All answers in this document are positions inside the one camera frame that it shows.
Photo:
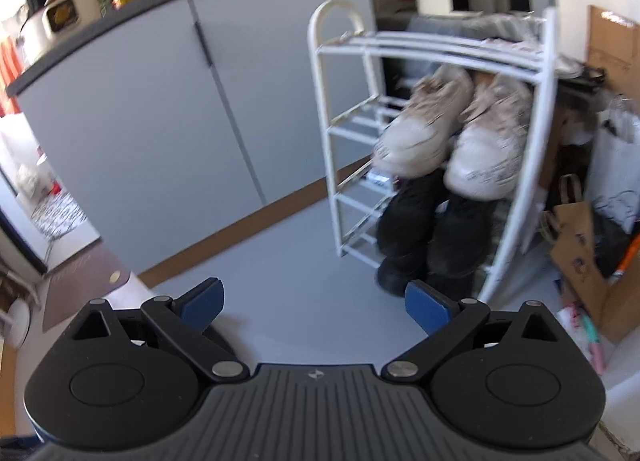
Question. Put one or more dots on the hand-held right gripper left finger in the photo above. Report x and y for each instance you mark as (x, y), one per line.
(202, 305)

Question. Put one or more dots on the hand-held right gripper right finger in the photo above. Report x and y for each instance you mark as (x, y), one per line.
(427, 310)

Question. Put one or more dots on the black lace-up sneaker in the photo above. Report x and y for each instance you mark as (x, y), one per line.
(410, 221)
(465, 241)

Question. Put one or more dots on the white printed sneaker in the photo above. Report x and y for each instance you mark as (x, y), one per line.
(487, 156)
(420, 136)

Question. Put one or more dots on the white shoe rack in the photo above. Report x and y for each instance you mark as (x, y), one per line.
(322, 141)

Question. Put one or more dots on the brown door mat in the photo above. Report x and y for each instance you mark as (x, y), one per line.
(80, 286)

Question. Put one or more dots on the brown paper bag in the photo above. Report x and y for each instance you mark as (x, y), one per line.
(580, 251)

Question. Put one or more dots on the white fan stand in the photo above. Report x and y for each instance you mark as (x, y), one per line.
(15, 323)

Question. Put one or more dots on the white cabinet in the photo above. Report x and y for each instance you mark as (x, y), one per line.
(150, 116)

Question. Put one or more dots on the white plastic bag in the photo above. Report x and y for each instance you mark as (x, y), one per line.
(617, 166)

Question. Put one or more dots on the white rice cooker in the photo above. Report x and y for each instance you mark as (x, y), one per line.
(60, 23)

